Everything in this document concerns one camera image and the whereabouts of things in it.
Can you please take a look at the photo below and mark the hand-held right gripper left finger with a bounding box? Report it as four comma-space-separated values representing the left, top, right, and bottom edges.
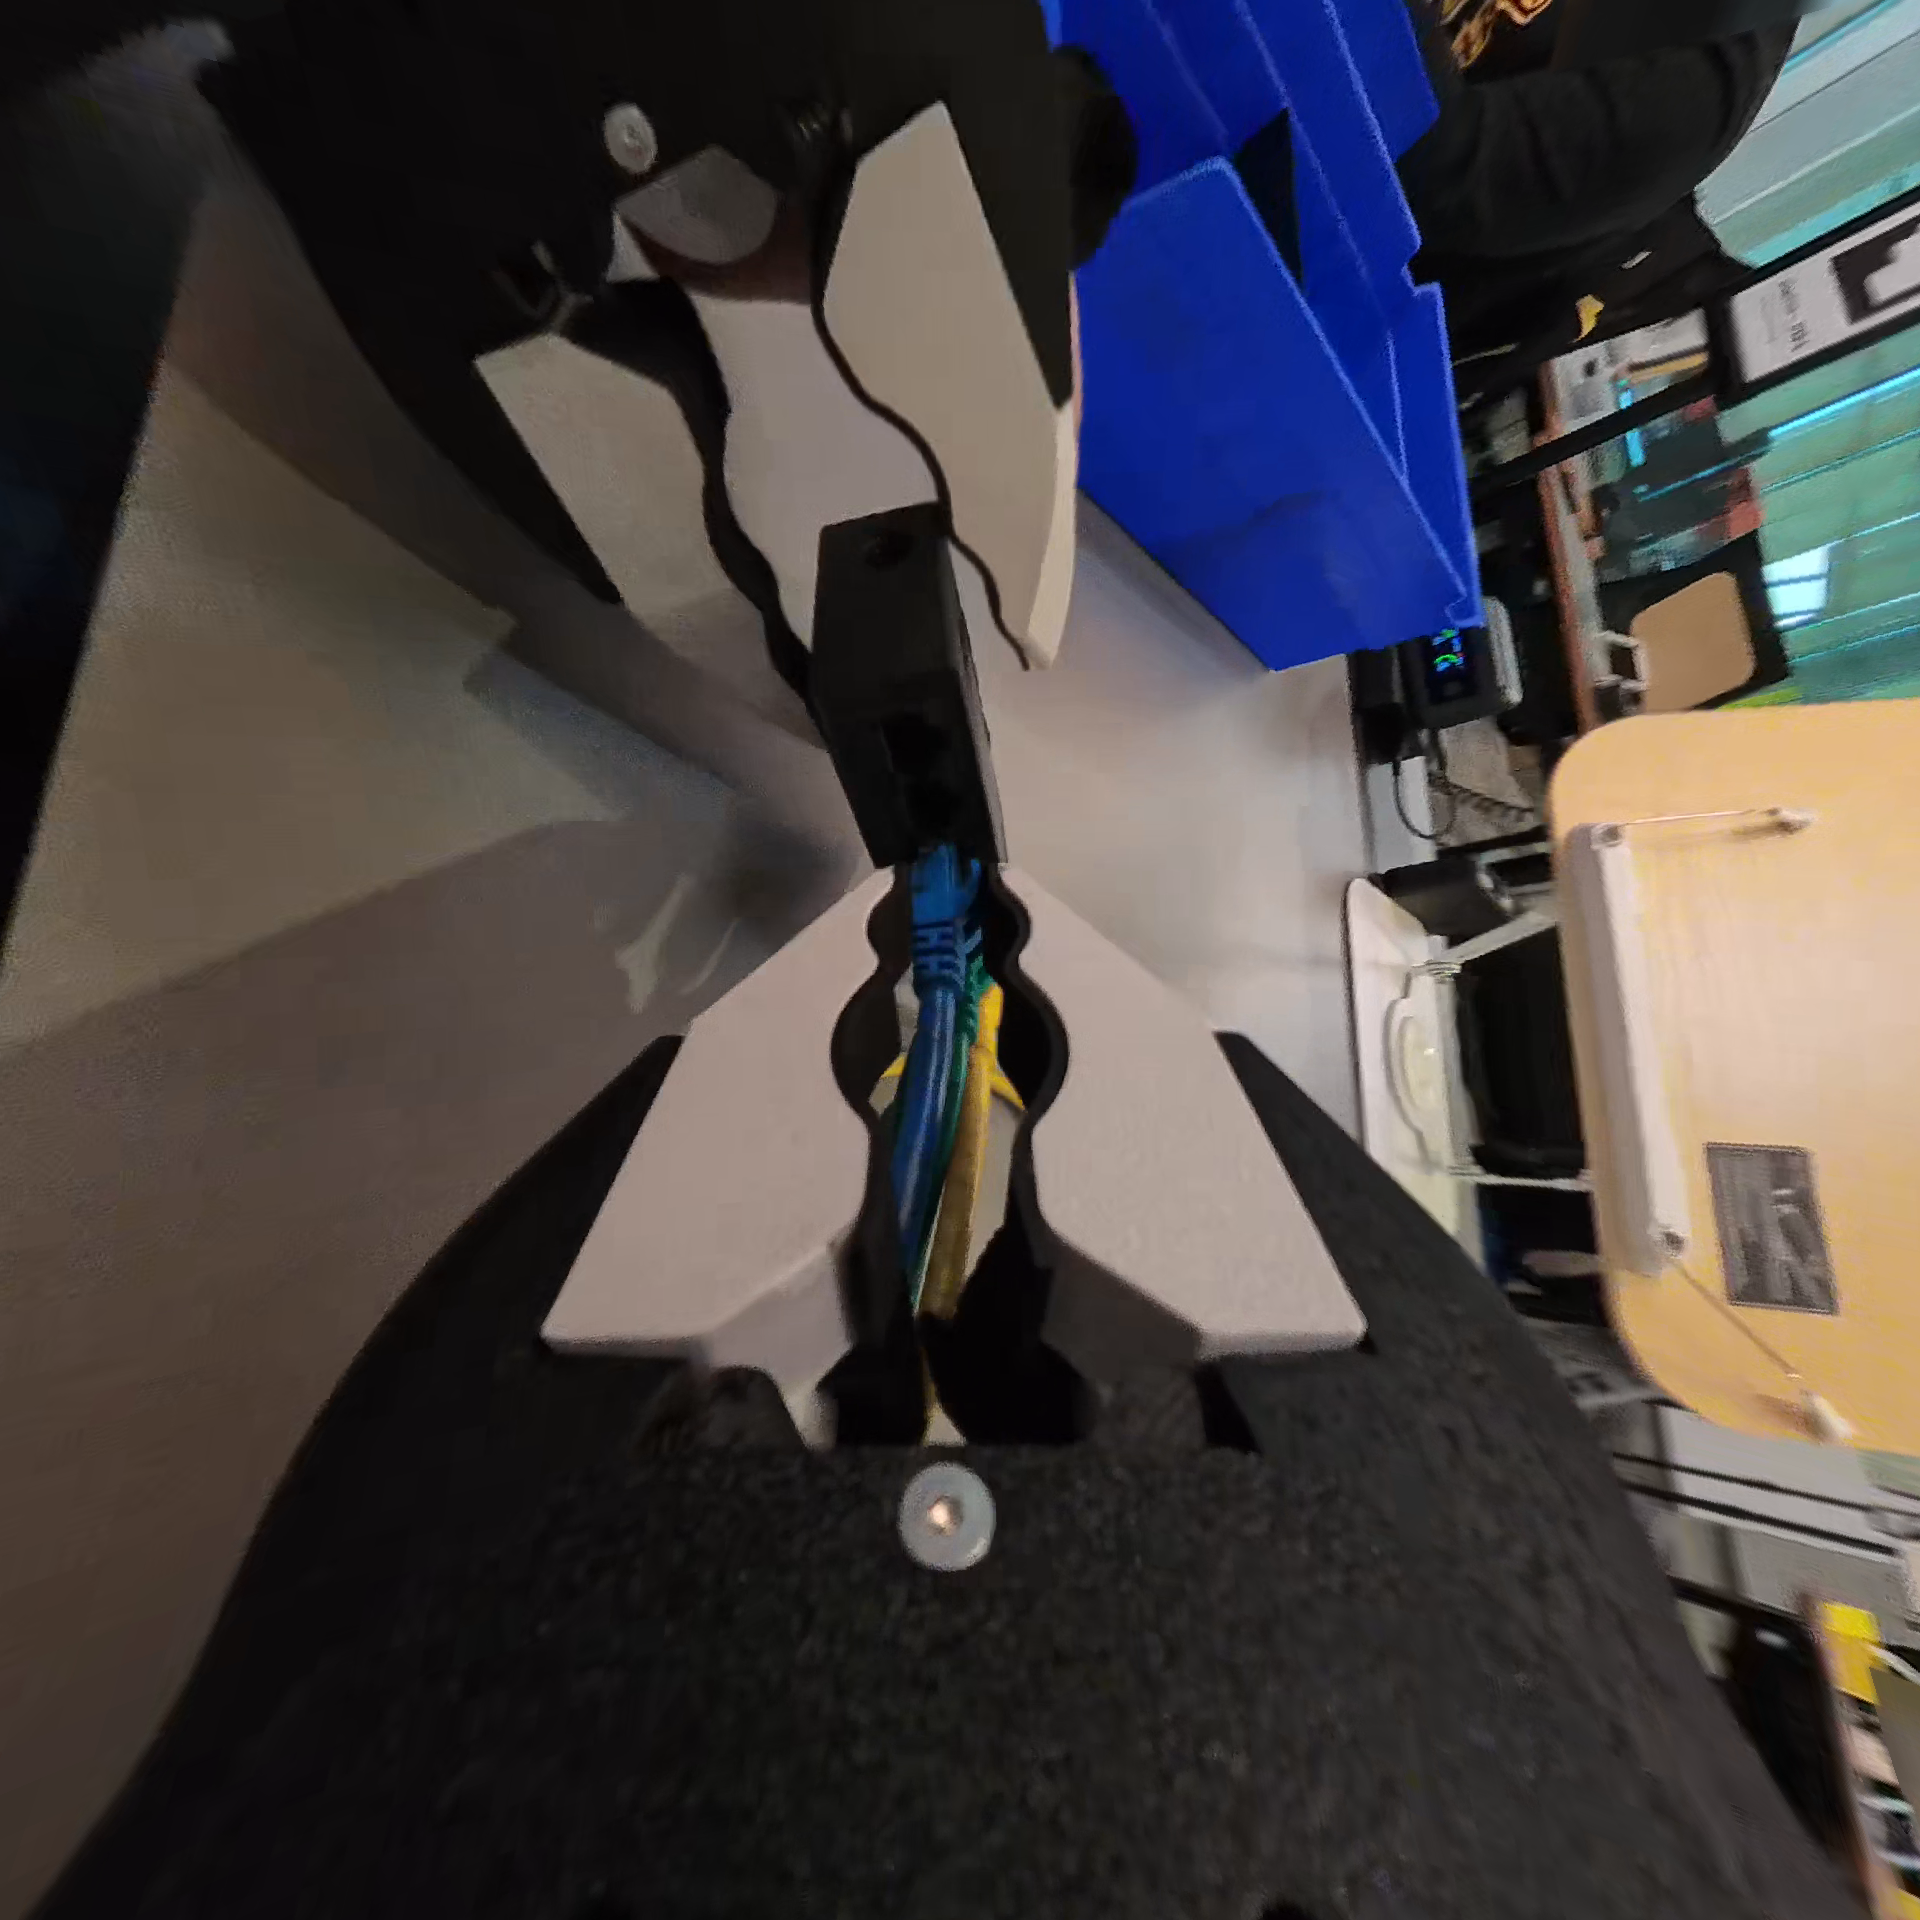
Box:
538, 877, 927, 1446

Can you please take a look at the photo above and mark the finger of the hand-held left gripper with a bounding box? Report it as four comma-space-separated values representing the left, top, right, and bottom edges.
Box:
816, 98, 1085, 674
472, 296, 824, 710

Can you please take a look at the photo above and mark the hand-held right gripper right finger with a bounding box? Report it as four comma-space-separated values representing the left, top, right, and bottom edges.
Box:
957, 877, 1370, 1446

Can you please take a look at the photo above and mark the yellow ethernet cable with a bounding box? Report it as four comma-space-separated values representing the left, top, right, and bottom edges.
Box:
876, 989, 1031, 1446

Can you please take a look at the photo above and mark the green ethernet cable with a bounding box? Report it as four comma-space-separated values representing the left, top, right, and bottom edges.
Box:
900, 962, 1002, 1282

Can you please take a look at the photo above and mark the blue ethernet cable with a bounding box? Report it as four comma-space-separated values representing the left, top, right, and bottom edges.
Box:
889, 839, 996, 1310

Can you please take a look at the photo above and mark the black ethernet switch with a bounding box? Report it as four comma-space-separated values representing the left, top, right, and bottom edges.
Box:
809, 504, 1013, 871

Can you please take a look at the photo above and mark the blue storage bin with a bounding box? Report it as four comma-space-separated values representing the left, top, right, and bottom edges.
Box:
1045, 0, 1486, 674

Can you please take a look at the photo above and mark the black power station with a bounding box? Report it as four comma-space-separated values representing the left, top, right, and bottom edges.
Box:
1348, 600, 1529, 743

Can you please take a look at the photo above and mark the wooden stand with white base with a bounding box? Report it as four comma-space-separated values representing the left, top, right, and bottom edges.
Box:
1342, 704, 1920, 1461

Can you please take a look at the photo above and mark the black white marker sign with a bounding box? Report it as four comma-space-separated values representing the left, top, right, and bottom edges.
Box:
1715, 207, 1920, 390

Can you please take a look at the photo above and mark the wooden panel black frame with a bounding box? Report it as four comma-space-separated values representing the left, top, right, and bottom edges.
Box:
1624, 570, 1788, 719

